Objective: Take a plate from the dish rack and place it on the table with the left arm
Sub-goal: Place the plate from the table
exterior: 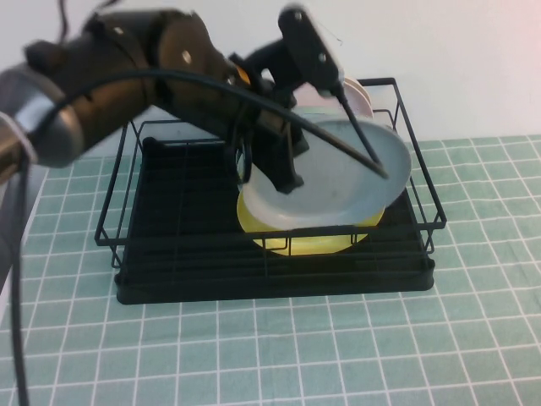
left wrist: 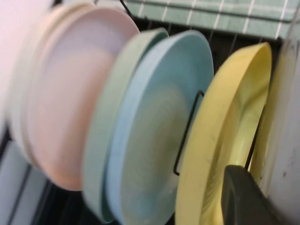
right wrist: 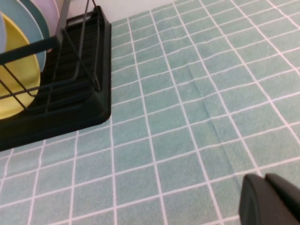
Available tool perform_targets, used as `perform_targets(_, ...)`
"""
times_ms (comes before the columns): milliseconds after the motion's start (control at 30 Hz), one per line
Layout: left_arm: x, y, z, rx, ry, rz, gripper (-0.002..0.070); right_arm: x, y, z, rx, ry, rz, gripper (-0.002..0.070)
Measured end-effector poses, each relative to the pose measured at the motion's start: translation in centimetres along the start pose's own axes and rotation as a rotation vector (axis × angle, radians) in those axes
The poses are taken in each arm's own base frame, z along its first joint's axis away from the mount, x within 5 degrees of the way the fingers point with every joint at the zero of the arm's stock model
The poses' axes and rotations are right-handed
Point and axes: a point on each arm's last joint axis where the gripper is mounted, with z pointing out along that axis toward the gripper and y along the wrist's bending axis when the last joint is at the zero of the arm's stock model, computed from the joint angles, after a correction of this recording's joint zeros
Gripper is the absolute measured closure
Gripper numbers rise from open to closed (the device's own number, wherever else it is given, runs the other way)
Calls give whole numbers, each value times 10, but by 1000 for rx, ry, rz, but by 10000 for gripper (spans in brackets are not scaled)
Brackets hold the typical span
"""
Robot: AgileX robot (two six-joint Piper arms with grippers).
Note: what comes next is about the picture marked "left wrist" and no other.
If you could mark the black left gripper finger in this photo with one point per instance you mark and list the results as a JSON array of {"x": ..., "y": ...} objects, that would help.
[{"x": 243, "y": 201}]

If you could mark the pink round plate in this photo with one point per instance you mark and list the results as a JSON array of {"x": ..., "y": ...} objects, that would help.
[{"x": 70, "y": 105}]

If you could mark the yellow round plate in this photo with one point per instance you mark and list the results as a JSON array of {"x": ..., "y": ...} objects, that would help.
[{"x": 211, "y": 140}]

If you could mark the white round plate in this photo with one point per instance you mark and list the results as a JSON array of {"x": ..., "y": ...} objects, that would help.
[{"x": 17, "y": 122}]

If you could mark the cream round plate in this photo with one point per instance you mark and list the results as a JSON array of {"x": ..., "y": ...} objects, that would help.
[{"x": 47, "y": 35}]

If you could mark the green round plate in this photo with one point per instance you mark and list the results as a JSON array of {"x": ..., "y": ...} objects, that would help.
[{"x": 105, "y": 117}]

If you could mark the green checkered tablecloth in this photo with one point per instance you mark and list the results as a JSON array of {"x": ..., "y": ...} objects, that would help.
[{"x": 211, "y": 14}]

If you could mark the light blue round plate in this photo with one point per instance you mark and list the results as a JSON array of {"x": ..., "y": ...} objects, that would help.
[{"x": 152, "y": 129}]

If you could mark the grey round plate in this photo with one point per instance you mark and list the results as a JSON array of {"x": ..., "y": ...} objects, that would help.
[{"x": 288, "y": 140}]

